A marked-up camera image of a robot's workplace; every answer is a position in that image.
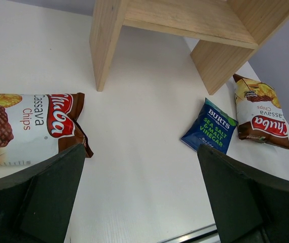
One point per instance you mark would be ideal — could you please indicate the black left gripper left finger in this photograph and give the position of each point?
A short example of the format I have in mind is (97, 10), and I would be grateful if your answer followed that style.
(36, 203)

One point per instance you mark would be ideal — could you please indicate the right Chuba cassava chips bag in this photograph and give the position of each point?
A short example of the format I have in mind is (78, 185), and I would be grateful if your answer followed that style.
(259, 114)

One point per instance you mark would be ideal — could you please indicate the wooden two-tier shelf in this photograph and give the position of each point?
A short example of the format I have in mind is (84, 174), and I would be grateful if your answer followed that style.
(229, 33)

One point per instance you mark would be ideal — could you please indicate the Burts sea salt vinegar bag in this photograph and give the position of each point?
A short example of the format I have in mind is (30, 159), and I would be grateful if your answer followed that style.
(212, 127)

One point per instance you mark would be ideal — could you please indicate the chuba cassava chips bag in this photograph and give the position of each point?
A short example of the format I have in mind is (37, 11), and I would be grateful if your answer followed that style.
(259, 114)
(36, 127)

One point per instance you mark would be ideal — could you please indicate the left Chuba cassava chips bag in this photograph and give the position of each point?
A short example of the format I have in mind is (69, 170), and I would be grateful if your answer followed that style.
(36, 127)

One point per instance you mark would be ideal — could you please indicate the aluminium rail base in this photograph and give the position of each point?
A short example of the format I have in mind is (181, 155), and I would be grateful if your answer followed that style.
(206, 234)

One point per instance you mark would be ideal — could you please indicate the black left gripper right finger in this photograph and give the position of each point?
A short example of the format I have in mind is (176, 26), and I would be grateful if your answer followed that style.
(248, 205)

